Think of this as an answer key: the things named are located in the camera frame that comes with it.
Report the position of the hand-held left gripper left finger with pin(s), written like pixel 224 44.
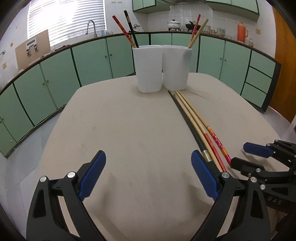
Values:
pixel 92 176

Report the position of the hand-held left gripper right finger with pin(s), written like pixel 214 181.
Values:
pixel 204 176

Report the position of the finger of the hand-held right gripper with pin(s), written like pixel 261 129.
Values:
pixel 242 163
pixel 256 149

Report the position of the row of chopsticks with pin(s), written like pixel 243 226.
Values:
pixel 192 121

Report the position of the black chopstick metal band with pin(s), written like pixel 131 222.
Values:
pixel 187 120

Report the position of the white plastic utensil holder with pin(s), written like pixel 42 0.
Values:
pixel 150 69

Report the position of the plain wooden chopstick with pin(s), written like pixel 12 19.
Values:
pixel 200 30

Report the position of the wooden door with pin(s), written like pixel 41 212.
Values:
pixel 285 58

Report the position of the glass jar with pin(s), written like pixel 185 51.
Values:
pixel 251 42

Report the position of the green base cabinets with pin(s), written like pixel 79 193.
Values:
pixel 92 60

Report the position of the orange thermos flask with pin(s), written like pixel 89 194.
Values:
pixel 241 32

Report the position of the black pot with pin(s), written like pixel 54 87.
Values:
pixel 190 26

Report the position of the cardboard sheet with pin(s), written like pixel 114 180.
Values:
pixel 44 39

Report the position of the metal kitchen faucet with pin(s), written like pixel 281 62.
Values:
pixel 95 30

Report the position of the white lidded pot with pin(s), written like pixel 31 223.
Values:
pixel 174 24

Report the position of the white window blind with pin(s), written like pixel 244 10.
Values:
pixel 64 18

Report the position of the green wall cabinets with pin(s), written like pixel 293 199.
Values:
pixel 148 4

